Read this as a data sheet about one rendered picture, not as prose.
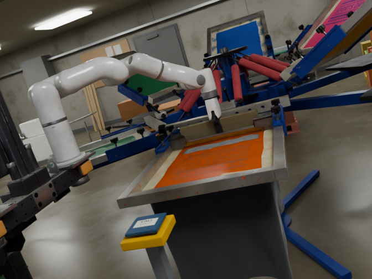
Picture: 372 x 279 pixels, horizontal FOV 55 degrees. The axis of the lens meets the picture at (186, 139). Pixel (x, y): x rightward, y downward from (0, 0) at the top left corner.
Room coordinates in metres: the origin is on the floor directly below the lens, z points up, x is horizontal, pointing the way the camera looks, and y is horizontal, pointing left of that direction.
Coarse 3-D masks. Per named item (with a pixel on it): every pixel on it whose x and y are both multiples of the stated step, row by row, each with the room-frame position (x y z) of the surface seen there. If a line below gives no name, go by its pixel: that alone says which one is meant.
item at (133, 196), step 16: (160, 160) 1.55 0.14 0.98; (144, 176) 1.36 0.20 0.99; (224, 176) 1.09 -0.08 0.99; (240, 176) 1.05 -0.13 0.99; (256, 176) 1.03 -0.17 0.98; (272, 176) 1.02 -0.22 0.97; (128, 192) 1.22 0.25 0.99; (144, 192) 1.17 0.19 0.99; (160, 192) 1.13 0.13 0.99; (176, 192) 1.12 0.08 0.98; (192, 192) 1.10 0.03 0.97; (208, 192) 1.08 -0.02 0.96
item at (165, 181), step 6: (222, 138) 1.68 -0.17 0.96; (198, 144) 1.71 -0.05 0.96; (204, 144) 1.67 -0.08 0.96; (204, 150) 1.58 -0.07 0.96; (210, 150) 1.55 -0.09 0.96; (180, 156) 1.60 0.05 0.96; (186, 156) 1.57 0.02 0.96; (174, 162) 1.53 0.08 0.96; (180, 162) 1.51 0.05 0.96; (168, 168) 1.47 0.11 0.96; (174, 168) 1.45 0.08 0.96; (168, 174) 1.39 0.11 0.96; (204, 174) 1.26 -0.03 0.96; (162, 180) 1.34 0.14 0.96; (168, 180) 1.32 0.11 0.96; (174, 180) 1.30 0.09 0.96; (180, 180) 1.27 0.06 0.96; (186, 180) 1.26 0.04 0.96; (192, 180) 1.24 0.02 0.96; (156, 186) 1.30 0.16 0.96; (162, 186) 1.28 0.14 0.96
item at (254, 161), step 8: (264, 128) 1.63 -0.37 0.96; (232, 136) 1.67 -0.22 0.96; (240, 136) 1.62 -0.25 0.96; (232, 144) 1.53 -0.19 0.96; (240, 144) 1.49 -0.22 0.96; (256, 144) 1.42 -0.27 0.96; (256, 152) 1.33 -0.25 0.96; (248, 160) 1.27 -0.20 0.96; (256, 160) 1.24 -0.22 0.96; (232, 168) 1.23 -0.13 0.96; (240, 168) 1.21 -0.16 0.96; (248, 168) 1.19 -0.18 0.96; (256, 168) 1.16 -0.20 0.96; (208, 176) 1.23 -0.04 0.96; (216, 176) 1.21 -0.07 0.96
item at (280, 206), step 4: (272, 184) 1.18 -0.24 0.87; (276, 184) 1.41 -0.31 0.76; (272, 188) 1.15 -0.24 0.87; (276, 188) 1.32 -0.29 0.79; (280, 188) 1.45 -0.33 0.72; (276, 192) 1.31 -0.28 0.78; (280, 192) 1.44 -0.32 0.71; (276, 196) 1.27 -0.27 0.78; (280, 196) 1.42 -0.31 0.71; (276, 200) 1.18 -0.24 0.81; (280, 200) 1.40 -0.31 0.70; (276, 204) 1.15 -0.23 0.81; (280, 204) 1.38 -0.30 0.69; (280, 208) 1.37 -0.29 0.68; (284, 208) 1.41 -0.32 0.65; (280, 212) 1.36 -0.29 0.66; (280, 216) 1.19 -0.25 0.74; (280, 220) 1.17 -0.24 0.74; (284, 232) 1.23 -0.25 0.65; (284, 236) 1.22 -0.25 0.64; (284, 240) 1.22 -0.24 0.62
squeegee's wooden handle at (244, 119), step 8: (248, 112) 1.61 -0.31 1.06; (256, 112) 1.60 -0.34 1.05; (224, 120) 1.64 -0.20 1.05; (232, 120) 1.63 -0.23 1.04; (240, 120) 1.62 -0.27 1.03; (248, 120) 1.61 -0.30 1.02; (184, 128) 1.70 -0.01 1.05; (192, 128) 1.69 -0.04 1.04; (200, 128) 1.68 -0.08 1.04; (208, 128) 1.67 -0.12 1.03; (224, 128) 1.65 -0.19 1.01; (232, 128) 1.63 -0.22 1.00; (184, 136) 1.71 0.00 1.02; (192, 136) 1.69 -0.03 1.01; (200, 136) 1.68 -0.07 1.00
